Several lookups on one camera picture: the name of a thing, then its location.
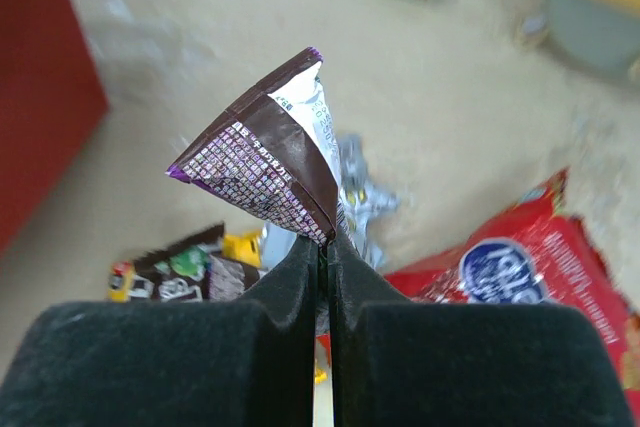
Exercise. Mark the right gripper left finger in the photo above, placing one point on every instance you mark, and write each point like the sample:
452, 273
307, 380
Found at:
246, 362

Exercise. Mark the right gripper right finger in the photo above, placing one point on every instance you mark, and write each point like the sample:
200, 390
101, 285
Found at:
396, 362

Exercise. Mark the brown chocolate snack packet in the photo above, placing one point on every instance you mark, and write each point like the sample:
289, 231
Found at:
193, 269

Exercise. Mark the yellow candy packet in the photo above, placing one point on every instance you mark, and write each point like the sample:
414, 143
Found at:
245, 248

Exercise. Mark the white blue snack packet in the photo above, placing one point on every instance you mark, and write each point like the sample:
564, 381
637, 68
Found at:
362, 199

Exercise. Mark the large red snack bag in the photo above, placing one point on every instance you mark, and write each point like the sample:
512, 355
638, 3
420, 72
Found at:
534, 252

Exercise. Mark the red paper bag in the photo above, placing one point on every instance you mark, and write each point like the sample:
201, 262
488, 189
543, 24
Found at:
51, 102

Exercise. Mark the yellow snack packet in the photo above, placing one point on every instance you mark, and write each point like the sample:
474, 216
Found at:
321, 375

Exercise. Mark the round pastel drawer cabinet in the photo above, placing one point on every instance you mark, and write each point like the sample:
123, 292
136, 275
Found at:
602, 35

